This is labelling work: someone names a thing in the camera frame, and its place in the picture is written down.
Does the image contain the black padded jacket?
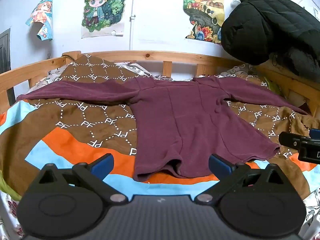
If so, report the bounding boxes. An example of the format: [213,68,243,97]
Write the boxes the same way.
[220,0,320,77]

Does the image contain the maroon long-sleeve sweater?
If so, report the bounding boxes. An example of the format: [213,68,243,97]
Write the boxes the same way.
[16,76,309,182]

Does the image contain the white wall pipe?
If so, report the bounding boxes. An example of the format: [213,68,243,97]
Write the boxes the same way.
[128,0,137,52]

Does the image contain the dark door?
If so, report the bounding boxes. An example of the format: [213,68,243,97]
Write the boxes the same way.
[0,29,12,107]

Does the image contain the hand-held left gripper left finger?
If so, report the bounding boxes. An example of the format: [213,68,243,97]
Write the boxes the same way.
[32,153,129,204]

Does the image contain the orange-haired cartoon figure wall poster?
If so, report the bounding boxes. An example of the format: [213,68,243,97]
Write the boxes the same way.
[25,0,53,41]

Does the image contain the colourful landscape wall poster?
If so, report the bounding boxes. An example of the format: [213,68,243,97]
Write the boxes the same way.
[183,0,225,43]

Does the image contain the brown orange blue printed blanket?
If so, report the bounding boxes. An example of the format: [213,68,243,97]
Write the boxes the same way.
[0,54,320,200]

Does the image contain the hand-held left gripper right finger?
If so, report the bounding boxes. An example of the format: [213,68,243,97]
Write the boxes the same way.
[194,154,292,204]

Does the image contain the green cloth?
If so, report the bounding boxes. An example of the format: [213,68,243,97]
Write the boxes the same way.
[264,77,286,98]
[0,170,23,202]

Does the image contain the wooden bed frame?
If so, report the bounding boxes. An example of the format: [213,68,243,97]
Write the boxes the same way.
[0,50,320,117]

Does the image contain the blond cartoon figure wall poster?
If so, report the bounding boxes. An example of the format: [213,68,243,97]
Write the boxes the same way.
[81,0,128,39]

